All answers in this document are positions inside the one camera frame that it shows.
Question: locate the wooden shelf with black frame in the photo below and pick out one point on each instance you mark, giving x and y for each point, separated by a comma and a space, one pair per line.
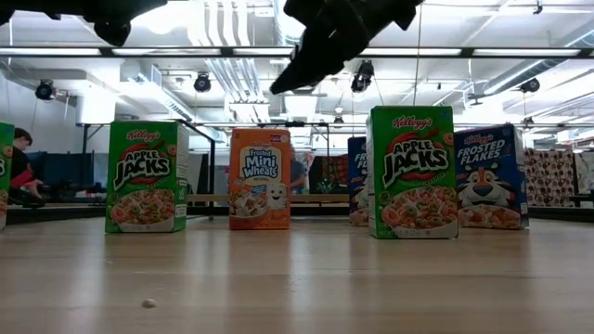
315, 198

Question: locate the small white crumb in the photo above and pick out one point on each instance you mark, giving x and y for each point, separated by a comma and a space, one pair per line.
148, 303

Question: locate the blue partition screen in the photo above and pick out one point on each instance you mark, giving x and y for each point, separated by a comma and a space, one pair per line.
69, 169

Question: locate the dark patterned fabric partition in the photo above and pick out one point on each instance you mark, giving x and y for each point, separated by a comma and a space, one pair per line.
329, 174

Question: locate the green Apple Jacks cereal box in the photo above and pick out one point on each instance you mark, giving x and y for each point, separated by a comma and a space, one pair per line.
5, 176
144, 176
413, 176

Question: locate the light patterned fabric partition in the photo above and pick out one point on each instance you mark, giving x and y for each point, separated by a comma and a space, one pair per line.
550, 178

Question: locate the person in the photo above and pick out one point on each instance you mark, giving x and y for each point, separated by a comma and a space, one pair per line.
298, 174
21, 167

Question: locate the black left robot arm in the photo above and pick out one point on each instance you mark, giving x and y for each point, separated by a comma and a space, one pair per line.
23, 4

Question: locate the blue Frosted Flakes cereal box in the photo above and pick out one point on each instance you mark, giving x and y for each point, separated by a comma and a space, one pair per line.
492, 185
357, 185

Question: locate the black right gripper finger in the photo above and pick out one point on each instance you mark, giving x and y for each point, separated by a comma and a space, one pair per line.
341, 53
301, 65

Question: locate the black ceiling spotlight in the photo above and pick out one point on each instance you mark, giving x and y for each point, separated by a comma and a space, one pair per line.
202, 82
45, 89
530, 85
363, 76

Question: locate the orange Mini Wheats cereal box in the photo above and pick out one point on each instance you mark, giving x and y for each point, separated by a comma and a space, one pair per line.
260, 185

